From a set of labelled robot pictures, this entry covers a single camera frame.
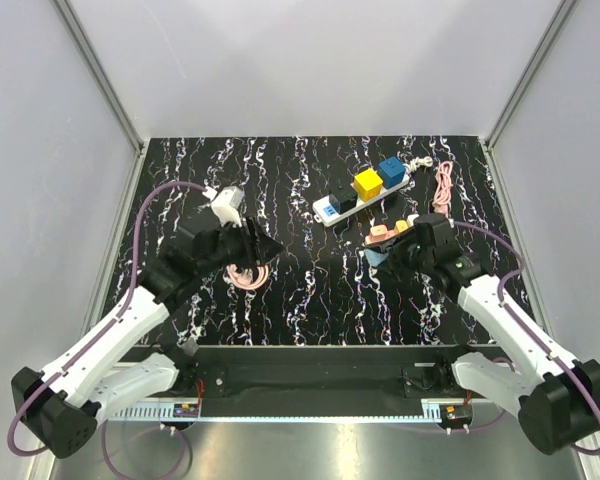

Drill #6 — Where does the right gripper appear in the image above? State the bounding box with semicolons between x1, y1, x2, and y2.
366;226;434;282

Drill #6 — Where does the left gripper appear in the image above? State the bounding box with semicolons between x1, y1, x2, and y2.
198;215;285;277

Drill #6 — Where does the small yellow plug adapter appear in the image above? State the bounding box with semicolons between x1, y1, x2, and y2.
393;219;412;234

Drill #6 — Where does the pink plug adapter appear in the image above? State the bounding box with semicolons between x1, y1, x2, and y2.
369;224;389;243

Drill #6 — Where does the light blue plug adapter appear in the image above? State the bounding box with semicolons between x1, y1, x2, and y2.
364;249;388;268

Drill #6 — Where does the white multicolour power strip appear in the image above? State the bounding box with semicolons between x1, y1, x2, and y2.
312;171;410;227

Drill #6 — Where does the yellow cube socket adapter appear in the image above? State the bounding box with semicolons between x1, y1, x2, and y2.
354;168;383;202

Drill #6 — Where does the black cube socket adapter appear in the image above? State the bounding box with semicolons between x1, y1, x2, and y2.
329;184;358;214

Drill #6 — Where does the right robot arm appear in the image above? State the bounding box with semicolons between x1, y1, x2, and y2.
365;213;600;456

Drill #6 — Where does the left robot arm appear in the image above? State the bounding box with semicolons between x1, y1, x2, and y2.
7;218;284;459

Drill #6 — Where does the pink power strip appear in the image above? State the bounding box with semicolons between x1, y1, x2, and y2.
364;230;399;252

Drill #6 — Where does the blue cube socket adapter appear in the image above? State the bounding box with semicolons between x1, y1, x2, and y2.
377;156;406;190

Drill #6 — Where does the coiled pink socket cable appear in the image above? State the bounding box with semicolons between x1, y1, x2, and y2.
223;263;270;291

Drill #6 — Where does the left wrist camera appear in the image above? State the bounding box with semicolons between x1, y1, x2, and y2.
202;186;244;226

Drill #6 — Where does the pink power strip cable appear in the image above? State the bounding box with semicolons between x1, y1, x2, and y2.
431;160;456;216

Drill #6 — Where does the white power strip cable plug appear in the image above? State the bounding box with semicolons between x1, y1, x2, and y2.
405;156;433;174

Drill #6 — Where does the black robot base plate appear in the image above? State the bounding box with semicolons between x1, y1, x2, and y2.
156;346;471;422

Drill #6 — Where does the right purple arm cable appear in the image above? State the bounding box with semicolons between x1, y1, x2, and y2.
449;219;600;457

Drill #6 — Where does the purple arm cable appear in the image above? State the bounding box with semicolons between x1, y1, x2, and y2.
449;219;600;457
7;181;216;476

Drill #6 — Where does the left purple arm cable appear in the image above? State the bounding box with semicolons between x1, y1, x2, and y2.
7;181;216;476

